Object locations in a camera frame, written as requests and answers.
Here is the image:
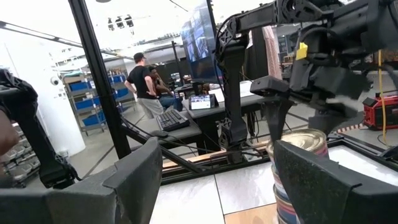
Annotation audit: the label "pink hanging cloth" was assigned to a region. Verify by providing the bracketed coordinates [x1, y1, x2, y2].
[262, 26, 282, 80]

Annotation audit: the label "black mat orange striped edge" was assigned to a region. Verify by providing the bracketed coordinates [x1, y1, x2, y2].
[335, 123, 369, 134]

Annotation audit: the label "grey desk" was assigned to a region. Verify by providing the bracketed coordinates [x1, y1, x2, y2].
[182, 90, 271, 150]

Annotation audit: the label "red equipment box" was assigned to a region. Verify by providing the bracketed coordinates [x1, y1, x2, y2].
[362, 93, 398, 131]

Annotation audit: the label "wooden shelf black metal frame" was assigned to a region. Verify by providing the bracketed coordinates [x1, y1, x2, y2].
[223, 202, 280, 224]

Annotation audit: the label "large black monitor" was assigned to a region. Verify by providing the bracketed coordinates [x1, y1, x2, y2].
[180, 0, 223, 83]

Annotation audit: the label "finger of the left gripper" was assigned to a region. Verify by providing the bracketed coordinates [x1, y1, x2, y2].
[307, 98, 363, 135]
[249, 75, 295, 143]

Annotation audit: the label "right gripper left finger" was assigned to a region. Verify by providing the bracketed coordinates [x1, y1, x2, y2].
[0, 136, 164, 224]

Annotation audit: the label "person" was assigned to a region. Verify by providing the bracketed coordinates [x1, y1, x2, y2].
[148, 65, 183, 111]
[124, 52, 165, 119]

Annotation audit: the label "black textured stand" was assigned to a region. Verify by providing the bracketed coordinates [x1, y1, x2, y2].
[0, 68, 78, 190]

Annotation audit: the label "black keyboard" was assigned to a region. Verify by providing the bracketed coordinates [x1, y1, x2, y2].
[155, 108, 191, 133]

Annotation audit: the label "grey parts bins rack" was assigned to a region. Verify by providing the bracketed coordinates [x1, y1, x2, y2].
[0, 121, 43, 187]

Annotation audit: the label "phone with lit screen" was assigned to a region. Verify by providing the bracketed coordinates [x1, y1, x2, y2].
[188, 93, 220, 111]

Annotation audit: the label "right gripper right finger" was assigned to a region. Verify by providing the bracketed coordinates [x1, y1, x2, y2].
[273, 139, 398, 224]

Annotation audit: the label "black aluminium table frame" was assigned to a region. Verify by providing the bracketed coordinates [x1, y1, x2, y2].
[67, 0, 398, 187]

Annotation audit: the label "metal rack blue bins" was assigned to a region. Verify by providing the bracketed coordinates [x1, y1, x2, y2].
[63, 70, 137, 136]

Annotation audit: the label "black computer mouse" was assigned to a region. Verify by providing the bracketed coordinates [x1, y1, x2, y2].
[150, 129, 170, 139]

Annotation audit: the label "yellow hanging cable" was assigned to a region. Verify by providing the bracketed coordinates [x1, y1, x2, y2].
[377, 49, 388, 147]

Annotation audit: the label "grey keyboard table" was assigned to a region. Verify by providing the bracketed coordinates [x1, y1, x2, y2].
[133, 108, 206, 156]

